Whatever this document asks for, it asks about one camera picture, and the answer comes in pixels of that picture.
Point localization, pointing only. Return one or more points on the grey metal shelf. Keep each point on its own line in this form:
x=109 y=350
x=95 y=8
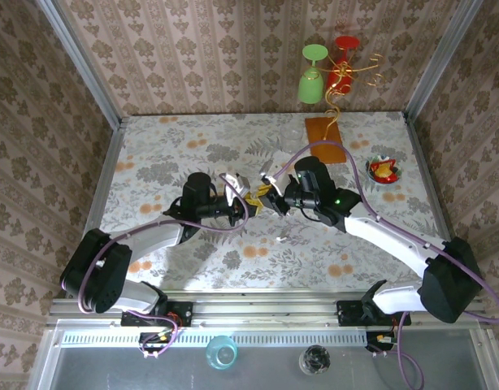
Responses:
x=111 y=373

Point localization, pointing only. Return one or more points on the dark glass cup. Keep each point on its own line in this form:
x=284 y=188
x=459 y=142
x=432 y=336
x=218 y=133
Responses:
x=314 y=359

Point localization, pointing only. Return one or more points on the white earbud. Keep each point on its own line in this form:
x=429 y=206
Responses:
x=280 y=239

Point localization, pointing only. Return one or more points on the red wine glass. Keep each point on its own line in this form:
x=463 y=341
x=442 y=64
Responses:
x=343 y=79

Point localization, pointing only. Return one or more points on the clear glass tumbler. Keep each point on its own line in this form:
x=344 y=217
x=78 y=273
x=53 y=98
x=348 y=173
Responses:
x=292 y=136

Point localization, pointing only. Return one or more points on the small patterned bowl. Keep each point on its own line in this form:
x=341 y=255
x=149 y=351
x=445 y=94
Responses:
x=391 y=178

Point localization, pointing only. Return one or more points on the red yellow wrapped candy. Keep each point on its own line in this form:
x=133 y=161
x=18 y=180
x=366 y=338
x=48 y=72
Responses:
x=383 y=170

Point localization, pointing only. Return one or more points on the green wine glass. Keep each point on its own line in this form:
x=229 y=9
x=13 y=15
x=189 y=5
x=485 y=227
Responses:
x=310 y=87

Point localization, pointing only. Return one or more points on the aluminium side rail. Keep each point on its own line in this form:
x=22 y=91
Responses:
x=428 y=170
x=107 y=170

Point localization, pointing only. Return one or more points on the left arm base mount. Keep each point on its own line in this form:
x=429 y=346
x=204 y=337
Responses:
x=184 y=313

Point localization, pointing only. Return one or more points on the black connector block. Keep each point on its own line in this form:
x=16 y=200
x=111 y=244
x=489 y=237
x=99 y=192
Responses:
x=375 y=339
x=152 y=339

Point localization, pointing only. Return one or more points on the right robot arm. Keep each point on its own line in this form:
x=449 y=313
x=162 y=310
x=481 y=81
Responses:
x=448 y=292

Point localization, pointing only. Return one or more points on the blue glass cup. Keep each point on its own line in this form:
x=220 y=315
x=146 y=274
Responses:
x=221 y=352

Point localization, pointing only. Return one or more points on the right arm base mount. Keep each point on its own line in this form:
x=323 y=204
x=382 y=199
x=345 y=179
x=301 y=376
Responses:
x=349 y=313

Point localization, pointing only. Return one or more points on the aluminium frame post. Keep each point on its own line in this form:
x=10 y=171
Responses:
x=440 y=61
x=83 y=65

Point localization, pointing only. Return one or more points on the aluminium front frame rail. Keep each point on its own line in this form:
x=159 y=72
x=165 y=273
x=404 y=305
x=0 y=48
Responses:
x=265 y=308

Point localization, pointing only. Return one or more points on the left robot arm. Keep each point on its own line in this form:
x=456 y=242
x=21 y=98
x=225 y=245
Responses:
x=95 y=272

